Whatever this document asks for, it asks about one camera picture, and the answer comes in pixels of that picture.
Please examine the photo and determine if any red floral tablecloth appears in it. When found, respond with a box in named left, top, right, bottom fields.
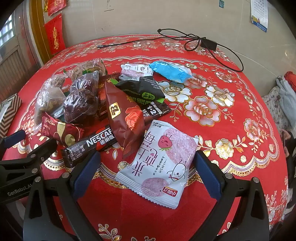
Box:
left=0, top=37, right=289, bottom=241

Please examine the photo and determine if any white and blue snack packet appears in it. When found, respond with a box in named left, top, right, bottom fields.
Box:
left=119, top=63, right=154, bottom=81

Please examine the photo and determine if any wall calendar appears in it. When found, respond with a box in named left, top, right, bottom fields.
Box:
left=250, top=0, right=269, bottom=33

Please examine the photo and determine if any black coffee stick packet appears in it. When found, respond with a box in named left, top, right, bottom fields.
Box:
left=61, top=126, right=116, bottom=168

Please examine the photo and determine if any maroon rose print packet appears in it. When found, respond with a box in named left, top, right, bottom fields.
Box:
left=103, top=80, right=147, bottom=158

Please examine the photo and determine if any clear date packet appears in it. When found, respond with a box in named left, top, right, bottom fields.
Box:
left=69, top=71, right=101, bottom=93
left=63, top=89, right=99, bottom=123

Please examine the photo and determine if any clear green-edged nut packet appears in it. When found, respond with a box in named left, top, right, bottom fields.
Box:
left=70, top=58, right=107, bottom=78

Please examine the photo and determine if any floral fabric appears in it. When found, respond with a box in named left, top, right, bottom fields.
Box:
left=261, top=87, right=289, bottom=130

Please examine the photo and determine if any black green snack packet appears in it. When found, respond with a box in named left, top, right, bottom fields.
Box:
left=115, top=76, right=166, bottom=107

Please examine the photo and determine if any black cable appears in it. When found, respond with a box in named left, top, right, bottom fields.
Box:
left=97, top=28, right=244, bottom=73

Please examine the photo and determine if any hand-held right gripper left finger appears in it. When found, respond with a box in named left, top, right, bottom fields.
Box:
left=23, top=151, right=102, bottom=241

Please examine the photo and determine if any black power adapter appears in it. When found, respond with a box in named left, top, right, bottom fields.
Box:
left=201, top=39, right=218, bottom=51

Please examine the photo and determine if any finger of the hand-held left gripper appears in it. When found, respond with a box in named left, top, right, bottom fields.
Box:
left=0, top=129, right=26, bottom=146
left=0, top=138, right=58, bottom=174

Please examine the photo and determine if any red gold wall poster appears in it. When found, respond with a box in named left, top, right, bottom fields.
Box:
left=44, top=0, right=70, bottom=16
left=44, top=14, right=66, bottom=56

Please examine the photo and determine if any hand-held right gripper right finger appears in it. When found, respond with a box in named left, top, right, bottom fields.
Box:
left=194, top=150, right=275, bottom=241

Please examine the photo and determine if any wooden door frame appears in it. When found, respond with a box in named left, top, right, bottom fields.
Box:
left=30, top=0, right=50, bottom=66

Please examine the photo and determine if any grey garment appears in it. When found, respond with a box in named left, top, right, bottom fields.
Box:
left=275, top=76, right=296, bottom=126

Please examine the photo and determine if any large white pink cracker packet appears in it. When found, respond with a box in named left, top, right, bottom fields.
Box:
left=115, top=120, right=199, bottom=209

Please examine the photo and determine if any red gold chocolate packet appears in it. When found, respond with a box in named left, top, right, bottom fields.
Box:
left=40, top=112, right=85, bottom=147

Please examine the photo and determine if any striped cardboard box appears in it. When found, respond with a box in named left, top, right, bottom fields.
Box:
left=0, top=93, right=22, bottom=139

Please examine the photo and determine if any dark brown coffee stick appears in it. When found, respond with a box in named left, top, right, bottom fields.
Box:
left=141, top=97, right=171, bottom=123

